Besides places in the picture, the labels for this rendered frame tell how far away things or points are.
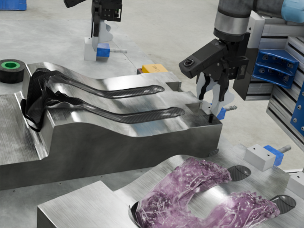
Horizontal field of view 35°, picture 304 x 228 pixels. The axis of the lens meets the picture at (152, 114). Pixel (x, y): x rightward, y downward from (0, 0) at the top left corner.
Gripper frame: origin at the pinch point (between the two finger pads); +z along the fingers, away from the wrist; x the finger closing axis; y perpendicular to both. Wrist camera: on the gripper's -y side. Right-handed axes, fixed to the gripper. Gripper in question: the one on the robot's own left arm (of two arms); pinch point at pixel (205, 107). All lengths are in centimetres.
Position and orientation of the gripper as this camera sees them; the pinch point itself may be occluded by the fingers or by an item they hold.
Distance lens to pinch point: 120.2
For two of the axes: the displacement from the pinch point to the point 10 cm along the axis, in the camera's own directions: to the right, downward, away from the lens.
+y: 8.4, -1.6, 5.1
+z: -1.4, 8.6, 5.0
